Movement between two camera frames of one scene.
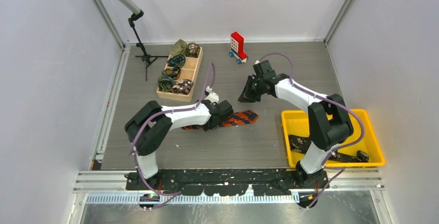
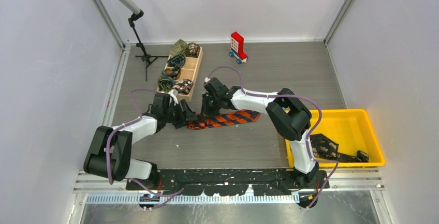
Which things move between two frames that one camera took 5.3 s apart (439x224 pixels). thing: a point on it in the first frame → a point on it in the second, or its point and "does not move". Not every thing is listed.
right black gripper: x=247 y=96 → x=206 y=113
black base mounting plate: x=205 y=183 does not move
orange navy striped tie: x=233 y=120 does not move
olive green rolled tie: x=179 y=47 does not move
